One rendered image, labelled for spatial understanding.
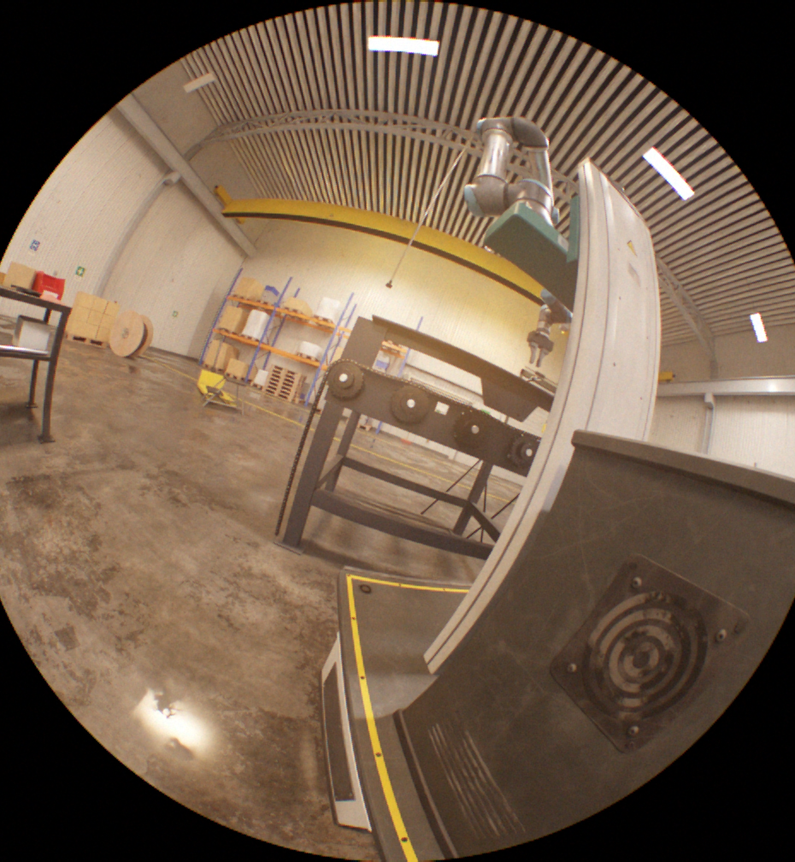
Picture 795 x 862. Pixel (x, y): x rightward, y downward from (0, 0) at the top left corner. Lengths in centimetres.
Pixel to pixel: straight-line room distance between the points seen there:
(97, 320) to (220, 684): 714
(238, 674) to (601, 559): 84
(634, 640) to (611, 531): 9
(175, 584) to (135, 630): 26
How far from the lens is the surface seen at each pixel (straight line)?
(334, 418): 112
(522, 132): 116
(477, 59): 788
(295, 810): 79
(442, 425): 115
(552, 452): 43
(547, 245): 69
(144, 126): 1038
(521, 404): 131
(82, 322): 728
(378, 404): 112
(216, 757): 79
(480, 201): 87
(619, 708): 25
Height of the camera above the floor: 78
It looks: 3 degrees down
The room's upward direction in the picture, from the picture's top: 21 degrees clockwise
